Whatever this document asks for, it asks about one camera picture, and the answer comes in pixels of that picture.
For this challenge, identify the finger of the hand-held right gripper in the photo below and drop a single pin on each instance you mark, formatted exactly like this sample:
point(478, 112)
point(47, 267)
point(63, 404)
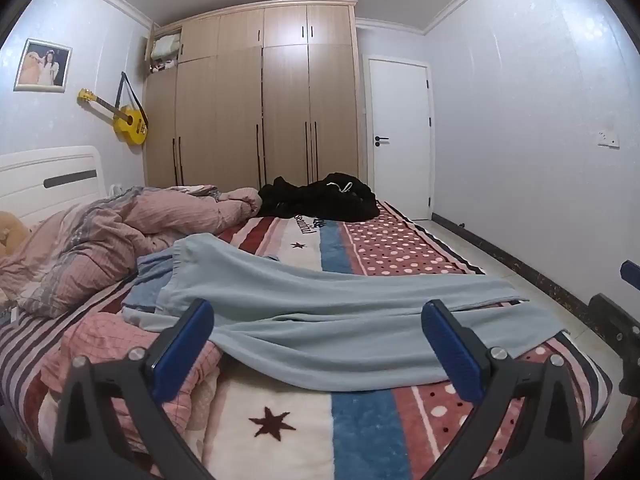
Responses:
point(631, 272)
point(615, 320)

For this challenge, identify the white bed headboard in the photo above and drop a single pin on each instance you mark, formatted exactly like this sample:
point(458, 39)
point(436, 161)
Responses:
point(30, 170)

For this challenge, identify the wooden wardrobe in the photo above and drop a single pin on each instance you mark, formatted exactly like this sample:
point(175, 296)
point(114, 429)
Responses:
point(285, 110)

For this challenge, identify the framed wall photo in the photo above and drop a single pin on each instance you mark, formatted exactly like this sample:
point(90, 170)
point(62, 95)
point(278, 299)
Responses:
point(42, 65)

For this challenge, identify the yellow guitar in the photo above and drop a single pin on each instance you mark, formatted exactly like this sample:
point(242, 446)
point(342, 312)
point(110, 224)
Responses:
point(127, 122)

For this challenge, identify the folded bedding in wardrobe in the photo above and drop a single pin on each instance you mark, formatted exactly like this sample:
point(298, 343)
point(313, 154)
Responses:
point(165, 47)

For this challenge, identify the white door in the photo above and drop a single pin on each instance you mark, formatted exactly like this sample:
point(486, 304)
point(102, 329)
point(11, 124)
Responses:
point(400, 110)

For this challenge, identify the white wall switch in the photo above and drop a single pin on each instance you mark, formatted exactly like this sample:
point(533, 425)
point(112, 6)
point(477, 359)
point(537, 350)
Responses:
point(608, 138)

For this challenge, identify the light blue pants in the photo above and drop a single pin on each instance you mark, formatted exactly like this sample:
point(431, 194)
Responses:
point(325, 310)

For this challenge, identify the blue cloth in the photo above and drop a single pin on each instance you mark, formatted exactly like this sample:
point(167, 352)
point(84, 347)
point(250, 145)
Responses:
point(147, 280)

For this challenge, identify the dark marble baseboard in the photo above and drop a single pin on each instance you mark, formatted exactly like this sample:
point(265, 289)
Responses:
point(530, 270)

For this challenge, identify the pink striped quilt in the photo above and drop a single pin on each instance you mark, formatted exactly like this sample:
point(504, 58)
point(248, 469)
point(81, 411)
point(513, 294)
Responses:
point(125, 225)

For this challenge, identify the tan plush toy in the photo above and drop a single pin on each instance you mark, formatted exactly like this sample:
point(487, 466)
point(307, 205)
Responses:
point(10, 232)

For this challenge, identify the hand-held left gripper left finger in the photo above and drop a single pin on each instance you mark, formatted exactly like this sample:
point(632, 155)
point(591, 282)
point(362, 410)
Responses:
point(182, 347)

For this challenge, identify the pink checkered pillow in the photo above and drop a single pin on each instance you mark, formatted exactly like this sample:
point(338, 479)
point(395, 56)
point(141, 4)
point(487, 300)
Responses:
point(100, 335)

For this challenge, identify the black hooded garment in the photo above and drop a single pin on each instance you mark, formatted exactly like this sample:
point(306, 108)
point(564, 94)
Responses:
point(320, 200)

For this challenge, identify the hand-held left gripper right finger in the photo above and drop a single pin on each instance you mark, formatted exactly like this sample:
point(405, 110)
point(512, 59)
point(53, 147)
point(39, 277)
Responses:
point(450, 347)

